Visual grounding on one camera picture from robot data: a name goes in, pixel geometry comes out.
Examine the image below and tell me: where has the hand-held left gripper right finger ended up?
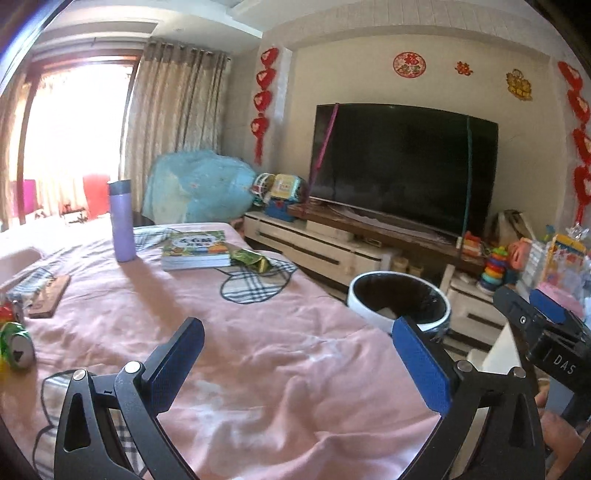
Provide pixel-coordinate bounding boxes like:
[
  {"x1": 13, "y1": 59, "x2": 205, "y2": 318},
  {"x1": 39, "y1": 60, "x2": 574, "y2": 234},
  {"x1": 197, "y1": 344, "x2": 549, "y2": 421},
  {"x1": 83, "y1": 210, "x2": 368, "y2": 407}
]
[{"x1": 392, "y1": 316, "x2": 546, "y2": 480}]

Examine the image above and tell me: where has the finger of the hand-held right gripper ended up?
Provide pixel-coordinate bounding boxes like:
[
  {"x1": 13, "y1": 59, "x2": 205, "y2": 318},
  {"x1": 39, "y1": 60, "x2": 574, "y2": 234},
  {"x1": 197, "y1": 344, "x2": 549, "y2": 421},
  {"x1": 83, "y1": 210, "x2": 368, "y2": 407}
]
[
  {"x1": 493, "y1": 286, "x2": 550, "y2": 344},
  {"x1": 530, "y1": 290, "x2": 591, "y2": 334}
]

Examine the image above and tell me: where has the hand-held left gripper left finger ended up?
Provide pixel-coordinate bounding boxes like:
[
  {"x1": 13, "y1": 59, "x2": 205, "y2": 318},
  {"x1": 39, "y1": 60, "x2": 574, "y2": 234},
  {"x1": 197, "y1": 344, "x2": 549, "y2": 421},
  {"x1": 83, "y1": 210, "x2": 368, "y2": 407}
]
[{"x1": 54, "y1": 318, "x2": 205, "y2": 480}]

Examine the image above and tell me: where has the white round bin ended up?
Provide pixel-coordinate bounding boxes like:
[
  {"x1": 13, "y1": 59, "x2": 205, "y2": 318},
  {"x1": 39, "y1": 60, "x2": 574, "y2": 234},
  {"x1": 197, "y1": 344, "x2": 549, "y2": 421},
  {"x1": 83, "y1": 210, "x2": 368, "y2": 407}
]
[{"x1": 346, "y1": 271, "x2": 451, "y2": 340}]

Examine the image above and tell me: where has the person's right hand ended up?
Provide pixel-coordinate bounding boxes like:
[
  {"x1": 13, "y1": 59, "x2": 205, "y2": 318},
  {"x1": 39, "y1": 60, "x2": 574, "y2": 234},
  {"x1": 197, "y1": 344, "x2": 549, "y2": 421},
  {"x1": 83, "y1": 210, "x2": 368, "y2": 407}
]
[{"x1": 534, "y1": 391, "x2": 587, "y2": 462}]

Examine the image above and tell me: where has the yellow and pink toy box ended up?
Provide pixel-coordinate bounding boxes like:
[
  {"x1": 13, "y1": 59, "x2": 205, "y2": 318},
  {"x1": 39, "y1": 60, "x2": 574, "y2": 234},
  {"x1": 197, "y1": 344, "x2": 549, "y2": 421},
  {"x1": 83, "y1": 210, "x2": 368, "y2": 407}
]
[{"x1": 540, "y1": 226, "x2": 591, "y2": 319}]

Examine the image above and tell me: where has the pink toy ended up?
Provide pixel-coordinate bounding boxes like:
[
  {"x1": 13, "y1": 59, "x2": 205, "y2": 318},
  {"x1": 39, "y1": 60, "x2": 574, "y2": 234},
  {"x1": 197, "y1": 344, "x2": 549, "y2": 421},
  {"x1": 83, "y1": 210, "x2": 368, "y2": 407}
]
[{"x1": 508, "y1": 237, "x2": 536, "y2": 273}]

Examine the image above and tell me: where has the orange toy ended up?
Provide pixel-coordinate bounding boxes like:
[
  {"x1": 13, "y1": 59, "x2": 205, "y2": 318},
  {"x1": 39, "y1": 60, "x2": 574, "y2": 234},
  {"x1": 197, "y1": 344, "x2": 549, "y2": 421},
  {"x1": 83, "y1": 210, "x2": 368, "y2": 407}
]
[{"x1": 463, "y1": 231, "x2": 483, "y2": 264}]

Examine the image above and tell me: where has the beige bag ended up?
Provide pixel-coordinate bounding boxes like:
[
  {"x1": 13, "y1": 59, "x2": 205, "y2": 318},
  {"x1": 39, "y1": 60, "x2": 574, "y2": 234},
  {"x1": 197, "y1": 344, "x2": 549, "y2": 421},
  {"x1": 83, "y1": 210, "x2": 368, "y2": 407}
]
[{"x1": 489, "y1": 210, "x2": 536, "y2": 250}]

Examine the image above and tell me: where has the pink blanket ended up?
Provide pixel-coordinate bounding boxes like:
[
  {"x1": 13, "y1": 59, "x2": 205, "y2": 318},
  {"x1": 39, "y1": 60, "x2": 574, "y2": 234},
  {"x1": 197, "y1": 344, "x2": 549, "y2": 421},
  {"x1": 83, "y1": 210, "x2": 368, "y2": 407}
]
[{"x1": 0, "y1": 223, "x2": 444, "y2": 480}]

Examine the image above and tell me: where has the colourful picture book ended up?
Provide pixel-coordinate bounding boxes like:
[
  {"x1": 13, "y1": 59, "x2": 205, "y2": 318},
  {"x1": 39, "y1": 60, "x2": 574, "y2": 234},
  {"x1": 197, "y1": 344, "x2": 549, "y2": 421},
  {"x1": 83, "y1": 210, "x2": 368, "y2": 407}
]
[{"x1": 161, "y1": 229, "x2": 232, "y2": 271}]

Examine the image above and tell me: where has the green foil packet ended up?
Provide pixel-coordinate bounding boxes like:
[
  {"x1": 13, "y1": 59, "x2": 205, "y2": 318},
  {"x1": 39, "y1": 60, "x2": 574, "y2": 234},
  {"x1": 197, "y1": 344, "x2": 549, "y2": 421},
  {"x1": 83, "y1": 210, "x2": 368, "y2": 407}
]
[{"x1": 229, "y1": 248, "x2": 273, "y2": 274}]

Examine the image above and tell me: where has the green stick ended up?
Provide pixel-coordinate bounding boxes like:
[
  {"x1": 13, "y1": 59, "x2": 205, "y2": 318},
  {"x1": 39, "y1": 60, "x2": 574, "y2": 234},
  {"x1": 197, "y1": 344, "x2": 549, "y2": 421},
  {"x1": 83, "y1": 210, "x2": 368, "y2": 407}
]
[{"x1": 461, "y1": 115, "x2": 474, "y2": 250}]

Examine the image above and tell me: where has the wooden board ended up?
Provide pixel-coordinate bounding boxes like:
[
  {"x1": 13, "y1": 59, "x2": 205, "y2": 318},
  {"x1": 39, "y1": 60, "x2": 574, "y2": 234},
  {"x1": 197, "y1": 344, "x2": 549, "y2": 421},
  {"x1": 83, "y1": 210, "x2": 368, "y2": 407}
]
[{"x1": 28, "y1": 274, "x2": 71, "y2": 319}]

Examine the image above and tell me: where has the purple thermos bottle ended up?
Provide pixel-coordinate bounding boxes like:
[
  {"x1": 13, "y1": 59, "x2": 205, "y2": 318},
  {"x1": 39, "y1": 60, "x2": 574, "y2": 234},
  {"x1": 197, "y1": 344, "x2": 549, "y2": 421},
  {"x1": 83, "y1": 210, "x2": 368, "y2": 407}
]
[{"x1": 107, "y1": 180, "x2": 137, "y2": 263}]

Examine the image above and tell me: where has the green drink can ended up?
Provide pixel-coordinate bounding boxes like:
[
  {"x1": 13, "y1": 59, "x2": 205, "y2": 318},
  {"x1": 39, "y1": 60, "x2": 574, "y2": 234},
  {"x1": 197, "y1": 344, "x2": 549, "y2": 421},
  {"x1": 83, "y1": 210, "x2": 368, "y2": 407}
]
[{"x1": 0, "y1": 322, "x2": 36, "y2": 371}]

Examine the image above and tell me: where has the white television cabinet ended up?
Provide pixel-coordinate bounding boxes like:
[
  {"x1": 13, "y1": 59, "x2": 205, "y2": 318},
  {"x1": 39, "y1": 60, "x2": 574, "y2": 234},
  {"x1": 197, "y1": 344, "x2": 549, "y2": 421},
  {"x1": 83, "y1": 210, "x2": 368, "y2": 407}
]
[{"x1": 243, "y1": 210, "x2": 509, "y2": 347}]

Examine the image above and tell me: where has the light blue bundled bag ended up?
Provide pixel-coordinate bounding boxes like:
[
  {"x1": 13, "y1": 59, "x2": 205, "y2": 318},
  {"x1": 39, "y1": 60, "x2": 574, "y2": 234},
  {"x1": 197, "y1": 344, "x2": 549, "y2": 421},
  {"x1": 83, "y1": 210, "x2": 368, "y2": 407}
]
[{"x1": 142, "y1": 150, "x2": 257, "y2": 223}]

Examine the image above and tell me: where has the red drink can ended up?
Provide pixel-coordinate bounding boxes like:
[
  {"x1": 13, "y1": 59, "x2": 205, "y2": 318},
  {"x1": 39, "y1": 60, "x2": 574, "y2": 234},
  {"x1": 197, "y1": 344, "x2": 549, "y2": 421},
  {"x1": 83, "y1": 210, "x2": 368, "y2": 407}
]
[{"x1": 0, "y1": 299, "x2": 25, "y2": 325}]

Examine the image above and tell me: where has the red chair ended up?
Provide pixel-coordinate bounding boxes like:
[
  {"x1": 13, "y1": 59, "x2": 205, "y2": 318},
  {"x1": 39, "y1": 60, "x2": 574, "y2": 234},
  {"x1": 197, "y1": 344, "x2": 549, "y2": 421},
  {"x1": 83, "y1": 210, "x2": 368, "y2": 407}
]
[{"x1": 83, "y1": 174, "x2": 112, "y2": 217}]

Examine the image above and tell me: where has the black television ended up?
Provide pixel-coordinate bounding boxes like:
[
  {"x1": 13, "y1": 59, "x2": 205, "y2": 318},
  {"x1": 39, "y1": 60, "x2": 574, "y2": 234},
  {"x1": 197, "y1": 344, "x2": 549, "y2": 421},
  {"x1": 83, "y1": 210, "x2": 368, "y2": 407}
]
[{"x1": 308, "y1": 104, "x2": 499, "y2": 241}]

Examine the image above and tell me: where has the colourful toy machine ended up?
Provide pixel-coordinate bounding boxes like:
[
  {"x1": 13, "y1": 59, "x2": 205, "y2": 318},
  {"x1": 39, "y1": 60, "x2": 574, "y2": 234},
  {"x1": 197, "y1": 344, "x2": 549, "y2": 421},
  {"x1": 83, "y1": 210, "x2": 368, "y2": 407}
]
[{"x1": 253, "y1": 173, "x2": 308, "y2": 222}]

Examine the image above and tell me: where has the magenta stool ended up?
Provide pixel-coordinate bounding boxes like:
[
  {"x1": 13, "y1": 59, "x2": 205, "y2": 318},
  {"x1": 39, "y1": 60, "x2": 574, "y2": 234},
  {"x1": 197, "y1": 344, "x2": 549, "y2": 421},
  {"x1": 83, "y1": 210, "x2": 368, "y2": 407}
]
[{"x1": 14, "y1": 179, "x2": 37, "y2": 215}]

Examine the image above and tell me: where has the beige curtain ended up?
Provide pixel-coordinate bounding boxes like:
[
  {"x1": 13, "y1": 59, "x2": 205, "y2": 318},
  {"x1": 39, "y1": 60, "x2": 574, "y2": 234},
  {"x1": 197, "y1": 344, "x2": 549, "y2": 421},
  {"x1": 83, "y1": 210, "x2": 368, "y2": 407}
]
[{"x1": 122, "y1": 39, "x2": 230, "y2": 217}]

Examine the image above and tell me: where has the pink stick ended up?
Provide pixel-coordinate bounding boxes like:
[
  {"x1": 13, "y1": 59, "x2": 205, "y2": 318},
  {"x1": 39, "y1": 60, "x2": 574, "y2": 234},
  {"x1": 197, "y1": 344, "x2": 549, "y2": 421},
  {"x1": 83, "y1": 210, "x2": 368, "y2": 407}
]
[{"x1": 308, "y1": 104, "x2": 339, "y2": 199}]

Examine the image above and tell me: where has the stacking ring toy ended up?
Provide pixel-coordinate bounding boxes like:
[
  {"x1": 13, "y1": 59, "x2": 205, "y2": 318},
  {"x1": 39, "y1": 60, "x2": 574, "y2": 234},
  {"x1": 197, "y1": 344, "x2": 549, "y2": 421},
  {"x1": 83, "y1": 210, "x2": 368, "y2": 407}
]
[{"x1": 478, "y1": 247, "x2": 509, "y2": 294}]

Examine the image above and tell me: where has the red heart string decoration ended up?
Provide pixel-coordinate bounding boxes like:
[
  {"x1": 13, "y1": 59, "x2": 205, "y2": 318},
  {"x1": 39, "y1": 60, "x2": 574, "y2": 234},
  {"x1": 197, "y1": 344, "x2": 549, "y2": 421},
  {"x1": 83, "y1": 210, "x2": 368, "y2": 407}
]
[
  {"x1": 558, "y1": 61, "x2": 591, "y2": 222},
  {"x1": 250, "y1": 47, "x2": 280, "y2": 164}
]

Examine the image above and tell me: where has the gold wall decal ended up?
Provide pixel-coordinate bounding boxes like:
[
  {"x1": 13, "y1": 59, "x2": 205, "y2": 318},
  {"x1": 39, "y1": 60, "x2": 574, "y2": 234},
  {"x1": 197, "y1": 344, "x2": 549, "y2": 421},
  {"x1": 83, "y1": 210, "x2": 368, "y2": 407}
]
[{"x1": 505, "y1": 69, "x2": 533, "y2": 101}]

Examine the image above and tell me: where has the round red wall decal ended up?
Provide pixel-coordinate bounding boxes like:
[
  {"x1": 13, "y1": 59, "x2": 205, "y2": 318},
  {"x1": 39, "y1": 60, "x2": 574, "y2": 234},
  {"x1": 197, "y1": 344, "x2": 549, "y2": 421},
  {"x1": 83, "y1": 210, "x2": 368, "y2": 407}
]
[{"x1": 393, "y1": 52, "x2": 426, "y2": 77}]

